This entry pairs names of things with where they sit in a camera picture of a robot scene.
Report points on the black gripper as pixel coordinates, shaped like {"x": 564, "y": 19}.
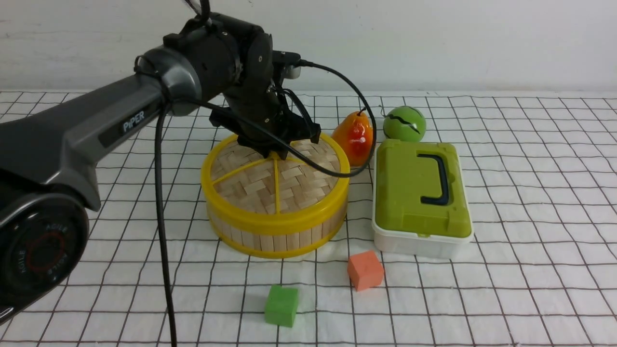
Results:
{"x": 257, "y": 110}

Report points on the yellow bamboo steamer lid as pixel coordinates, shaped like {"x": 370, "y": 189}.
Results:
{"x": 247, "y": 192}

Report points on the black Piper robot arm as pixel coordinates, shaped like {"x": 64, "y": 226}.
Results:
{"x": 48, "y": 160}

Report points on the bamboo steamer base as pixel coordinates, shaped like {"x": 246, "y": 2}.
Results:
{"x": 296, "y": 237}

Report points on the green lid white box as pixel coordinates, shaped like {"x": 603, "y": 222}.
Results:
{"x": 419, "y": 200}

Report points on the orange toy pear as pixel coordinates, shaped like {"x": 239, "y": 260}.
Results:
{"x": 355, "y": 136}

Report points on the green toy watermelon ball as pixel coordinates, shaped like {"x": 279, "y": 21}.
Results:
{"x": 404, "y": 123}

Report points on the orange foam cube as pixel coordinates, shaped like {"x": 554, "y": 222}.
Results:
{"x": 365, "y": 271}

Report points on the green foam cube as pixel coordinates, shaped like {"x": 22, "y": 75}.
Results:
{"x": 281, "y": 305}

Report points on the white checkered tablecloth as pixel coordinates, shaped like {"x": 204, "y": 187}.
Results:
{"x": 540, "y": 171}

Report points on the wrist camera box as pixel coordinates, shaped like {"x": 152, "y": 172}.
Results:
{"x": 286, "y": 65}

